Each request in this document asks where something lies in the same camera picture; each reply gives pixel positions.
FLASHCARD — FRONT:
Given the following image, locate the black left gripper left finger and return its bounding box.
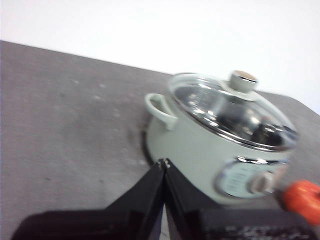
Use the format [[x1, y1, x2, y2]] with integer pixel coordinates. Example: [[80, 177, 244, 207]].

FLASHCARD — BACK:
[[11, 158, 166, 240]]

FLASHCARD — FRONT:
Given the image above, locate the pale green electric pot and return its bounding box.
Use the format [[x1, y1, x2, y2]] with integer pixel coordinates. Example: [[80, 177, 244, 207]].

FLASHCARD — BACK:
[[144, 72, 299, 205]]

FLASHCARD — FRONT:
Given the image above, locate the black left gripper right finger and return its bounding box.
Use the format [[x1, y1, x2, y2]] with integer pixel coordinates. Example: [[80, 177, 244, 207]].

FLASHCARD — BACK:
[[163, 158, 313, 240]]

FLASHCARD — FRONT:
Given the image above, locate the orange toy pumpkin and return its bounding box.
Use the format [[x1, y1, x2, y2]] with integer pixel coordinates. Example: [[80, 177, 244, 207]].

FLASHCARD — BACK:
[[281, 180, 320, 226]]

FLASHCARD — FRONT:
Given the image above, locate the glass lid with green knob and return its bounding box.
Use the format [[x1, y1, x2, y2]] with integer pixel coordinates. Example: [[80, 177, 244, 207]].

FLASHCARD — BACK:
[[167, 70, 300, 152]]

